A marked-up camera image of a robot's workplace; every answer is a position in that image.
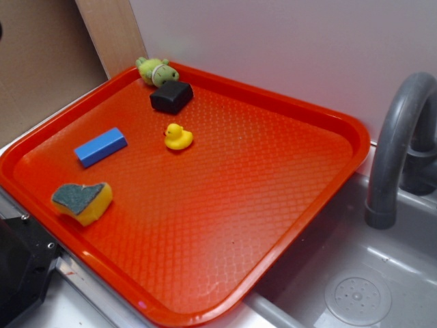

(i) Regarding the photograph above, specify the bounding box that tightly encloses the grey toy faucet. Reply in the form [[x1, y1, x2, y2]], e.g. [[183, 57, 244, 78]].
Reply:
[[365, 72, 436, 230]]

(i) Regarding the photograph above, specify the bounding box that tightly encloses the grey plastic sink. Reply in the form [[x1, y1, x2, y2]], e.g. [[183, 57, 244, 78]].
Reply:
[[245, 174, 436, 327]]

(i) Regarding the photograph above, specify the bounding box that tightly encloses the blue rectangular block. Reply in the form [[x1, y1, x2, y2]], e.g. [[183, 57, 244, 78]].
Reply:
[[74, 128, 128, 167]]

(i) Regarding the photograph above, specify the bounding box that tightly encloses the red plastic tray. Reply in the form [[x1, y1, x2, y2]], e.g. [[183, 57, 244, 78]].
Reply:
[[1, 65, 370, 327]]

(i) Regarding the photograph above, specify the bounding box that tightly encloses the green plush toy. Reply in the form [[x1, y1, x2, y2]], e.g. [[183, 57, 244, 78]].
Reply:
[[135, 57, 180, 87]]

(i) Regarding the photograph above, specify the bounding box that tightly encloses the yellow green scrub sponge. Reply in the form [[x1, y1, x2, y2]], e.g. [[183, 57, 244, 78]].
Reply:
[[51, 182, 113, 227]]

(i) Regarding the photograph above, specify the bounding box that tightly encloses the yellow rubber duck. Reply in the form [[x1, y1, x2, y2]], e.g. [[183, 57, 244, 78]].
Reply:
[[165, 123, 194, 150]]

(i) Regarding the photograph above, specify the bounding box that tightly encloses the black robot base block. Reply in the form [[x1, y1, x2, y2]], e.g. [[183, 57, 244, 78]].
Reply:
[[1, 215, 59, 327]]

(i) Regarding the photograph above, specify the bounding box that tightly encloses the black rectangular block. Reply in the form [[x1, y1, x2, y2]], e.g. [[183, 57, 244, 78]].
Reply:
[[150, 81, 194, 115]]

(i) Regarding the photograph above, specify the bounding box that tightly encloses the wooden board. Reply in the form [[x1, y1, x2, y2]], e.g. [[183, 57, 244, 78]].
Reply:
[[76, 0, 147, 78]]

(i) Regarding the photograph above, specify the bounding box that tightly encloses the brown cardboard panel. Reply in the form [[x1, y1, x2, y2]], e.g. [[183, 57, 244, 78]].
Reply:
[[1, 1, 107, 146]]

